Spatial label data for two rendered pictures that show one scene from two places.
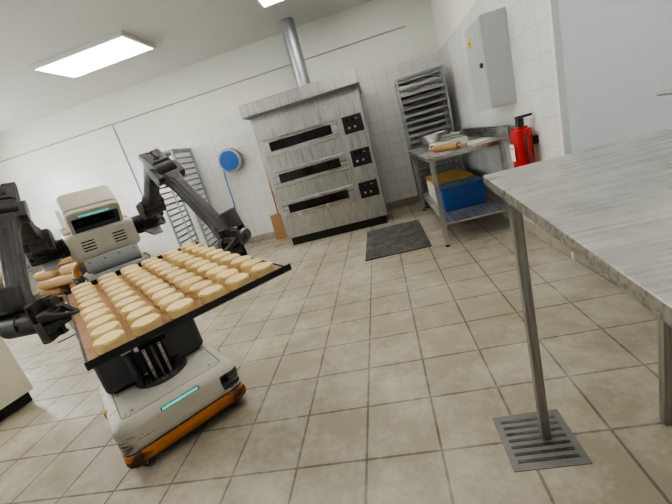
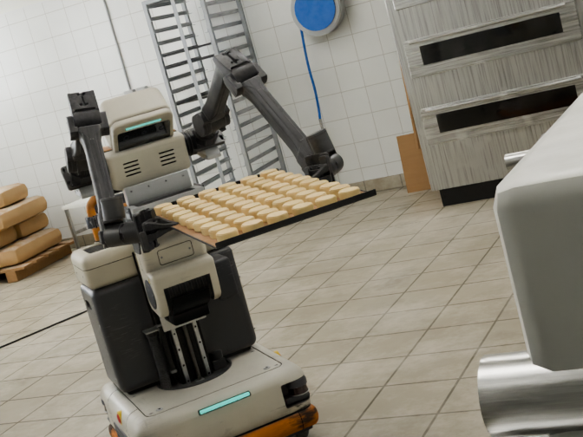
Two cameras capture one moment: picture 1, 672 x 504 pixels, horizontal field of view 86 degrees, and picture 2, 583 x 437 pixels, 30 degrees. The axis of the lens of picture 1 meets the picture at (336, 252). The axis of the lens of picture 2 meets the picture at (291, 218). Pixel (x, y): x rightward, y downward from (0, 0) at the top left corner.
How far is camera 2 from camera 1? 167 cm
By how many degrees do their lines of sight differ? 17
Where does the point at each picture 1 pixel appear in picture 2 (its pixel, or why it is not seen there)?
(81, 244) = (123, 166)
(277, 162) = (419, 19)
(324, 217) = (518, 146)
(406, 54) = not seen: outside the picture
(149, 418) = (183, 421)
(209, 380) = (265, 387)
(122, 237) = (170, 159)
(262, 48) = not seen: outside the picture
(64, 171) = not seen: outside the picture
